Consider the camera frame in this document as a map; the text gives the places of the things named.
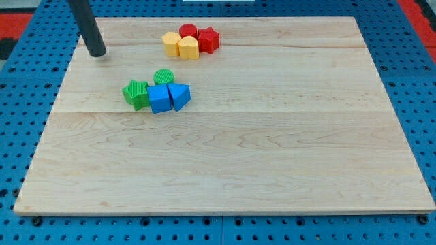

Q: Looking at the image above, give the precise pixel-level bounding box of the blue triangle block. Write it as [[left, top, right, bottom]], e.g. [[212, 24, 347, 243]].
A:
[[167, 83, 191, 111]]

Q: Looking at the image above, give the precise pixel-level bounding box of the blue cube block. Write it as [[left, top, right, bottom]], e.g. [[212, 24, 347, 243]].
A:
[[147, 84, 172, 114]]

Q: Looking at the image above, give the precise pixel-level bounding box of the green cylinder block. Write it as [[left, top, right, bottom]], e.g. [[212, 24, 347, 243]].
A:
[[153, 69, 174, 85]]

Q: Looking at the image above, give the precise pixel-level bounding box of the yellow heart block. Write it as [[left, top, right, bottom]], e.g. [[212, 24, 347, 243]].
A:
[[178, 36, 200, 60]]

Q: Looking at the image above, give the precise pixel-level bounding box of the red star block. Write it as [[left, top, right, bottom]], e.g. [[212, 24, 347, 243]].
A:
[[198, 27, 220, 54]]

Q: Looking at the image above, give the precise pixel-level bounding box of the green star block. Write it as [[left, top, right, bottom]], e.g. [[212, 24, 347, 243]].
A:
[[122, 80, 150, 111]]

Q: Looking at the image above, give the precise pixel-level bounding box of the yellow hexagon block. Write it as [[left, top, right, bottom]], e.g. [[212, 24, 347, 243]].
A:
[[161, 32, 181, 57]]

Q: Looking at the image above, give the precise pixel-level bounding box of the red cylinder block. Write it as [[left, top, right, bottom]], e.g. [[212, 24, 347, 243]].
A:
[[178, 24, 198, 39]]

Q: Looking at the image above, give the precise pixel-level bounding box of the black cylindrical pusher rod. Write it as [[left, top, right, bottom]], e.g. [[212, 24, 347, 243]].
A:
[[67, 0, 106, 57]]

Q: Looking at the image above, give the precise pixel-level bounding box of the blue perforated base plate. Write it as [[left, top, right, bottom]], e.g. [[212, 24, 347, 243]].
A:
[[1, 1, 435, 244]]

